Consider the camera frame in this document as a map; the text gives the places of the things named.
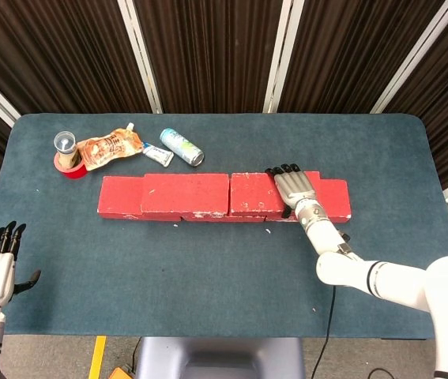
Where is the white blue toothpaste tube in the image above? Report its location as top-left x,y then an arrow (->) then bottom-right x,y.
141,141 -> 175,167

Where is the yellow floor tape strip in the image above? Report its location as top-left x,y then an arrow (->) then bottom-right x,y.
88,335 -> 107,379

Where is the grey robot torso base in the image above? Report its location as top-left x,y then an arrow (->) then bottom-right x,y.
134,336 -> 306,379

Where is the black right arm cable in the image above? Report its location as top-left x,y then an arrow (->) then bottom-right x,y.
320,284 -> 337,379

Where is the red tape roll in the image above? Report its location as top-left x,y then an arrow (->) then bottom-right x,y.
53,152 -> 89,180

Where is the mayonnaise bottle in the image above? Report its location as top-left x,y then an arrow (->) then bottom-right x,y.
52,130 -> 81,169

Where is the red foam brick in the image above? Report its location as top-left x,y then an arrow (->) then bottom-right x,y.
96,175 -> 184,222
140,172 -> 231,218
228,171 -> 322,217
265,178 -> 353,224

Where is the orange floor object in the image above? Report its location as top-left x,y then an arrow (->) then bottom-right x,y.
109,366 -> 136,379

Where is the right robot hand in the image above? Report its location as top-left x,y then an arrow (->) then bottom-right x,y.
265,163 -> 318,219

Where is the light blue drink can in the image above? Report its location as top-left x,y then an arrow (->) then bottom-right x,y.
159,128 -> 206,167

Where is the orange spout pouch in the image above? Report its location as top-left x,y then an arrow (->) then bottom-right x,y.
76,122 -> 145,171

